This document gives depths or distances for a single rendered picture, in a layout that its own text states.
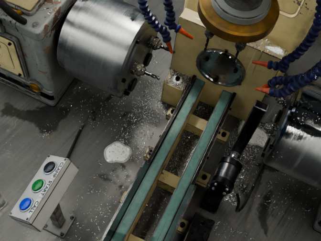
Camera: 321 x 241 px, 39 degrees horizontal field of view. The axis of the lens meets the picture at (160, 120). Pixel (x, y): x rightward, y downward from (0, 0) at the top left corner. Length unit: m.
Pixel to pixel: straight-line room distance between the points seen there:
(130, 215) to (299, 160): 0.45
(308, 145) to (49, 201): 0.62
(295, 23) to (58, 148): 0.77
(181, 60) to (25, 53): 0.45
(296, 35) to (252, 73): 0.16
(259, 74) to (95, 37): 0.46
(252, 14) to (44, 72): 0.63
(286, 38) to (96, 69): 0.54
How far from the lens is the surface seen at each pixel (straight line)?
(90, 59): 1.20
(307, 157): 1.16
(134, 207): 1.21
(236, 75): 1.32
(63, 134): 1.44
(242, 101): 1.42
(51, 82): 1.38
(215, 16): 1.01
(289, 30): 1.32
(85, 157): 1.40
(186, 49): 1.33
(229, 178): 1.14
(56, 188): 1.08
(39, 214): 1.07
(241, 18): 1.00
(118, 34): 1.18
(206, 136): 1.32
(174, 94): 1.42
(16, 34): 1.27
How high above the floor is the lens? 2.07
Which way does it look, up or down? 61 degrees down
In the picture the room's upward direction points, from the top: 10 degrees clockwise
